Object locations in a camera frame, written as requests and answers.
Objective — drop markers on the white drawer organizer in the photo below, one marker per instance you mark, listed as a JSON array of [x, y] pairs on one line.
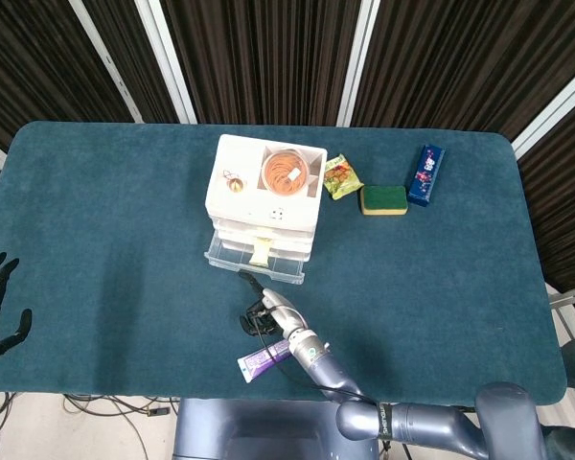
[[235, 153]]

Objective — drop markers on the yellow small packet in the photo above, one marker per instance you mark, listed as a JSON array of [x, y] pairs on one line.
[[260, 251]]

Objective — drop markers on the black power adapter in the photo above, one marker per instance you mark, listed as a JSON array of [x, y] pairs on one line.
[[157, 410]]

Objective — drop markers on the dark blue printed box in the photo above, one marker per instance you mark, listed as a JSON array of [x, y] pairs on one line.
[[426, 175]]

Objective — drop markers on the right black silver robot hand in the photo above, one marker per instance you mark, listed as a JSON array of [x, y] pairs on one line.
[[287, 314]]

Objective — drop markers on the green snack packet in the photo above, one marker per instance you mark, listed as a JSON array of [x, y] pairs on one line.
[[342, 177]]

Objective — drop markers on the purple white toothpaste tube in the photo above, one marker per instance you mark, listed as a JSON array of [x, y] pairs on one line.
[[259, 361]]

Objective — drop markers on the clear plastic drawer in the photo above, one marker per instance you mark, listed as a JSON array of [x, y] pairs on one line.
[[235, 239], [230, 261], [239, 223]]

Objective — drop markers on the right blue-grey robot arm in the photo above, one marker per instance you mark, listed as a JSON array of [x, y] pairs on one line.
[[412, 424]]

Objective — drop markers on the small gold bell charm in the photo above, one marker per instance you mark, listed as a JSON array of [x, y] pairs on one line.
[[236, 184]]

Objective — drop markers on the white metal frame post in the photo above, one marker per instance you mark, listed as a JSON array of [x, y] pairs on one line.
[[358, 62], [167, 60], [106, 60], [556, 108]]

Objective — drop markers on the tub of orange rubber bands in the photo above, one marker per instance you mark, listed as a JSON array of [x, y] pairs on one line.
[[285, 173]]

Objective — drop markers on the blue-grey robot torso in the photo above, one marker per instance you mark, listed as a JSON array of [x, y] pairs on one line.
[[249, 431]]

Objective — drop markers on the teal table cloth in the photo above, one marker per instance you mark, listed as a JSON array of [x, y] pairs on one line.
[[124, 239]]

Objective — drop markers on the green yellow sponge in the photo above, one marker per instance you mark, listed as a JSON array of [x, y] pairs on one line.
[[383, 199]]

